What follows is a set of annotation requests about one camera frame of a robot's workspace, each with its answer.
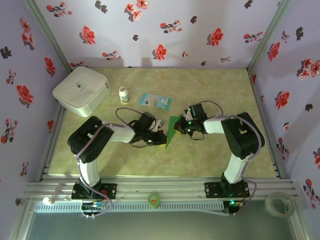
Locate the green square paper sheet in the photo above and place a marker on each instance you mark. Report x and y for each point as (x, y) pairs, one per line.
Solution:
(170, 130)

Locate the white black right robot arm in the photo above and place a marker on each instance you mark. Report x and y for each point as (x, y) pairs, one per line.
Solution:
(212, 125)

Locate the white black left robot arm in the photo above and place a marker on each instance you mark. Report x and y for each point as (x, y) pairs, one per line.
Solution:
(122, 132)

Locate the light blue snack packet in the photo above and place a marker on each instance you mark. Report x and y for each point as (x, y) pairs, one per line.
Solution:
(155, 101)

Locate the white pill bottle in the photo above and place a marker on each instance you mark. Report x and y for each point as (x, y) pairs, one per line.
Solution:
(124, 96)

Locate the small green tape roll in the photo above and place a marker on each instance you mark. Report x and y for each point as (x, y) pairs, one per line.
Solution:
(154, 200)

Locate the white plastic storage box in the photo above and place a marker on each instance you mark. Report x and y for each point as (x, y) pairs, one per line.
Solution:
(80, 87)

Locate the clear adhesive tape roll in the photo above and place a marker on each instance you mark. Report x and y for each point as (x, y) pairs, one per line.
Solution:
(268, 206)

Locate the small white bottle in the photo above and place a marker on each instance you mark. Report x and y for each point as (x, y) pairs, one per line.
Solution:
(47, 200)

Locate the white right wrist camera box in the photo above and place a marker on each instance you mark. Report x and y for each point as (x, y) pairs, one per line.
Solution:
(187, 115)

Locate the aluminium mounting rail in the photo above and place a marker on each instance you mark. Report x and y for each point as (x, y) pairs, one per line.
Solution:
(162, 187)

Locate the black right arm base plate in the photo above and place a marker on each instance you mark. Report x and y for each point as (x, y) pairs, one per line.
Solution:
(212, 190)

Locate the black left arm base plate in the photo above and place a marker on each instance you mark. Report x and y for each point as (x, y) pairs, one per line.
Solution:
(110, 191)

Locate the aluminium corner post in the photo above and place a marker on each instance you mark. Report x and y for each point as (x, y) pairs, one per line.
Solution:
(267, 37)
(50, 37)

